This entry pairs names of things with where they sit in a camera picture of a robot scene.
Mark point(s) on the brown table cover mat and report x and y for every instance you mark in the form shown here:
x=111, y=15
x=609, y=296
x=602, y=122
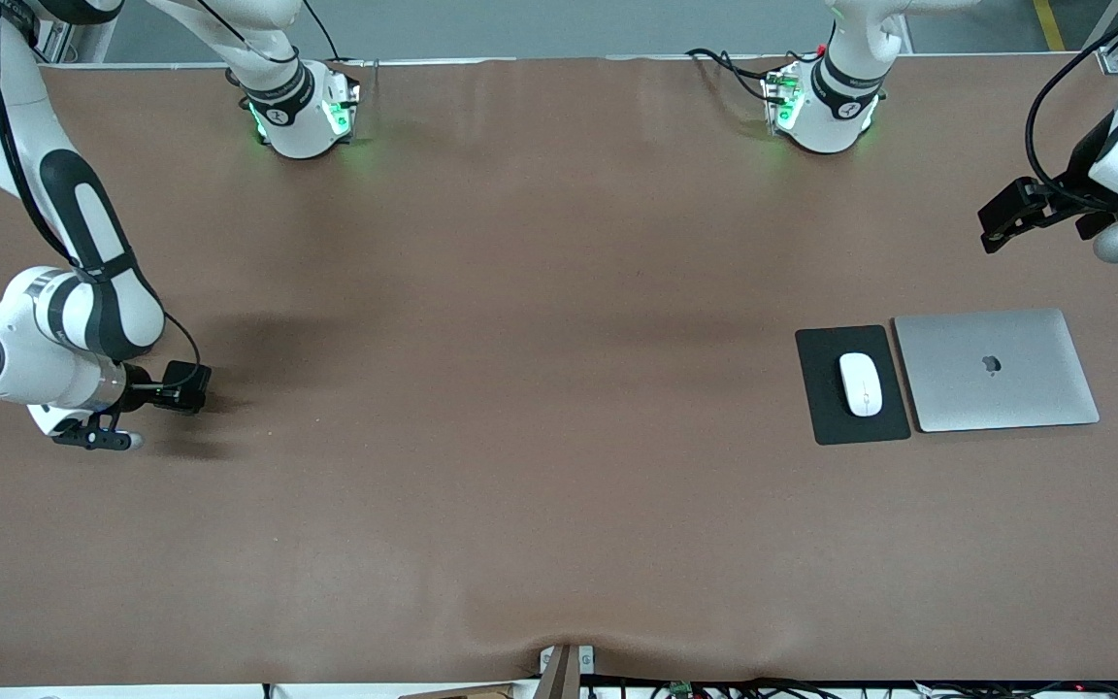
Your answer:
x=559, y=515

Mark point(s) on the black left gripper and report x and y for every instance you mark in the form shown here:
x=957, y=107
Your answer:
x=1079, y=183

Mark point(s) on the silver closed laptop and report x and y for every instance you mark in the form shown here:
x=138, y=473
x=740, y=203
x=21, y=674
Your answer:
x=996, y=388

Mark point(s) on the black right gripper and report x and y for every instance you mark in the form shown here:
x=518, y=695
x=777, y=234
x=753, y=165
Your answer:
x=146, y=384

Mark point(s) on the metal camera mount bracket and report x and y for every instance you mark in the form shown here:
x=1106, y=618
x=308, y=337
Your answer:
x=564, y=670

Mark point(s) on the black smartphone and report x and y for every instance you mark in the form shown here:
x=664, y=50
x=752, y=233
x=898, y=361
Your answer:
x=190, y=386

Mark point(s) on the black mouse pad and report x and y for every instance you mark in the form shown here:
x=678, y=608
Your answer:
x=816, y=408

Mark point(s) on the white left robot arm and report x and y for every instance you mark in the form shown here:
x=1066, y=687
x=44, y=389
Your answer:
x=826, y=121

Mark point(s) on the white computer mouse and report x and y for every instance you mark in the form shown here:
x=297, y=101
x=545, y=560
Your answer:
x=860, y=383

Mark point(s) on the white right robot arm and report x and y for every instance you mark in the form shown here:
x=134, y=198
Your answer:
x=83, y=311

